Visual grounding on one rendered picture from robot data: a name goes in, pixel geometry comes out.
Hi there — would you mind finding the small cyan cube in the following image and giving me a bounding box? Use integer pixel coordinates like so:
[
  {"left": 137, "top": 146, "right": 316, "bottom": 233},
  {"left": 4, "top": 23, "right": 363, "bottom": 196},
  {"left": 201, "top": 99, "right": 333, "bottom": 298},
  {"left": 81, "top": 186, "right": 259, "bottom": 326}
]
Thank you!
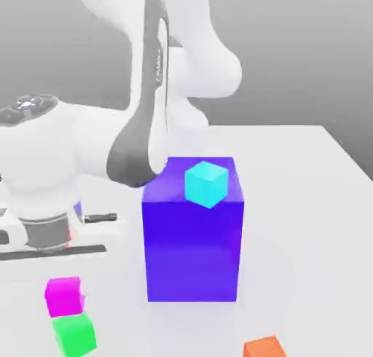
[{"left": 184, "top": 160, "right": 229, "bottom": 210}]

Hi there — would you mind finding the small orange cube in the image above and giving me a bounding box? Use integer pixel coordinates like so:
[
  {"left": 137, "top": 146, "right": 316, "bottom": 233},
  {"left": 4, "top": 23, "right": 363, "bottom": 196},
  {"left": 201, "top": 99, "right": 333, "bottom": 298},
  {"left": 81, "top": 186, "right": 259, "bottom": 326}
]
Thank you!
[{"left": 243, "top": 335, "right": 288, "bottom": 357}]

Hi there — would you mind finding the small green cube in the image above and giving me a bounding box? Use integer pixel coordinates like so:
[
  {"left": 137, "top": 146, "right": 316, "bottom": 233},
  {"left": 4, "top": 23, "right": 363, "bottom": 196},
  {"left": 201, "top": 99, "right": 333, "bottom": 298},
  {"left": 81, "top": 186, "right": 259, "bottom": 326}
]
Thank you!
[{"left": 52, "top": 313, "right": 98, "bottom": 357}]

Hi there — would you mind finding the small magenta cube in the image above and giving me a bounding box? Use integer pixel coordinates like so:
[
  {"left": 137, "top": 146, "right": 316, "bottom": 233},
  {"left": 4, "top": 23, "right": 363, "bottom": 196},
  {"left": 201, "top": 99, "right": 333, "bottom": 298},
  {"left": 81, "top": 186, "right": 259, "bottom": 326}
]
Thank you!
[{"left": 44, "top": 276, "right": 86, "bottom": 318}]

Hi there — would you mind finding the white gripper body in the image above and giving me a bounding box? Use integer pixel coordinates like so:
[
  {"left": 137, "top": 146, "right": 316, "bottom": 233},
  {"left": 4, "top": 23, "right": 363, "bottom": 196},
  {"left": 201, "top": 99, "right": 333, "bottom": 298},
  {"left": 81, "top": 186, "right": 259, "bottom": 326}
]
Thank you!
[{"left": 0, "top": 243, "right": 108, "bottom": 277}]

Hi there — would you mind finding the large blue box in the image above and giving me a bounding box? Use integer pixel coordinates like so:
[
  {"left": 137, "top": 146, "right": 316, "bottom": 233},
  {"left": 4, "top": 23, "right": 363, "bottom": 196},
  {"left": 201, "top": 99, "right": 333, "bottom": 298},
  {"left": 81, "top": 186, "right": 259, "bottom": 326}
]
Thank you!
[{"left": 141, "top": 156, "right": 246, "bottom": 303}]

